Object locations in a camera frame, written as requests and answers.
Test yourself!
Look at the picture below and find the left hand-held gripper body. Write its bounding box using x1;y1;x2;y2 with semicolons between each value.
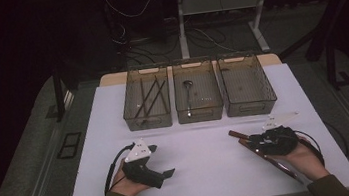
118;136;168;195

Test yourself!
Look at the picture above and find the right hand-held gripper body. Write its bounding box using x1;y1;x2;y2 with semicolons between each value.
254;111;305;160

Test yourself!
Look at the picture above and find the smoky clear plastic bin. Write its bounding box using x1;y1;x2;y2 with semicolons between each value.
216;49;280;120
117;64;175;133
169;55;226;126

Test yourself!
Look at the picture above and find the person's left hand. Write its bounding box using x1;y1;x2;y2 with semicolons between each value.
106;156;152;196

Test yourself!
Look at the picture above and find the person's right hand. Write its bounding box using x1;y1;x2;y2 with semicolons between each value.
268;140;332;188

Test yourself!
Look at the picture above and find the black metal stand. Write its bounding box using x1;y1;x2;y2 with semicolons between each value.
322;40;349;92
50;64;80;123

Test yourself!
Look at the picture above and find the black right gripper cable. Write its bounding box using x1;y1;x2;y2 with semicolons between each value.
295;119;349;171

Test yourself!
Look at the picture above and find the tangle of floor cables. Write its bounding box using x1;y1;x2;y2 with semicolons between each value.
109;6;241;69

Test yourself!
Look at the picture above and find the white desk frame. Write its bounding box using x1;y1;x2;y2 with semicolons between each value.
163;0;326;65

